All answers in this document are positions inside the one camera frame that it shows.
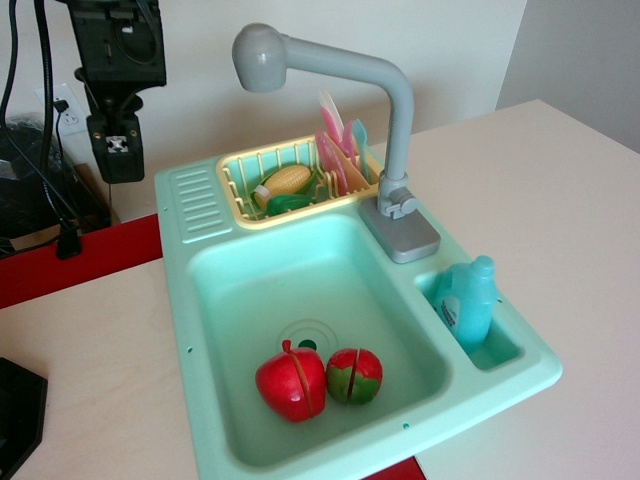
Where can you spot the blue toy detergent bottle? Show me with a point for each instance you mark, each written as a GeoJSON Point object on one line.
{"type": "Point", "coordinates": [465, 300]}

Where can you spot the black bag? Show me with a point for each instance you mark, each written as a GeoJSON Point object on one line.
{"type": "Point", "coordinates": [34, 195]}

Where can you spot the red toy apple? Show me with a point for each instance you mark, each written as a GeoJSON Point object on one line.
{"type": "Point", "coordinates": [293, 383]}

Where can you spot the pink toy plate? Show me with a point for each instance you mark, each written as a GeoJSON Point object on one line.
{"type": "Point", "coordinates": [326, 151]}

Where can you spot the grey toy faucet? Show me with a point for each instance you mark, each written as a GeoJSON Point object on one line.
{"type": "Point", "coordinates": [262, 56]}

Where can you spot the yellow dish rack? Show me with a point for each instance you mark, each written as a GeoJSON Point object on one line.
{"type": "Point", "coordinates": [240, 200]}

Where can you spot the toy corn cob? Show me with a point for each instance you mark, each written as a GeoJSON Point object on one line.
{"type": "Point", "coordinates": [287, 180]}

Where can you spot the green toy vegetable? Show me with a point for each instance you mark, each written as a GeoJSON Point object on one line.
{"type": "Point", "coordinates": [285, 203]}

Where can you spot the white toy plate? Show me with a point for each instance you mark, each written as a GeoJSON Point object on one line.
{"type": "Point", "coordinates": [329, 112]}

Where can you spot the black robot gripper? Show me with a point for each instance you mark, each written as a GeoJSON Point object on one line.
{"type": "Point", "coordinates": [114, 131]}

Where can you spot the white wall outlet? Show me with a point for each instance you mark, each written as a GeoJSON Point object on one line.
{"type": "Point", "coordinates": [71, 120]}

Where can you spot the black base block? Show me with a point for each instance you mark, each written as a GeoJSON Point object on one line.
{"type": "Point", "coordinates": [23, 404]}

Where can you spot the pink toy knife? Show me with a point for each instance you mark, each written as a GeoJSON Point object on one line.
{"type": "Point", "coordinates": [349, 144]}

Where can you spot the red toy tomato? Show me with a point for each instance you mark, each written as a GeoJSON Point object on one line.
{"type": "Point", "coordinates": [354, 376]}

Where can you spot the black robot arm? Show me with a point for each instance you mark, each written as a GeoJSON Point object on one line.
{"type": "Point", "coordinates": [121, 49]}

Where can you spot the mint green toy sink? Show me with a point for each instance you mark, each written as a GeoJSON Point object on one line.
{"type": "Point", "coordinates": [319, 277]}

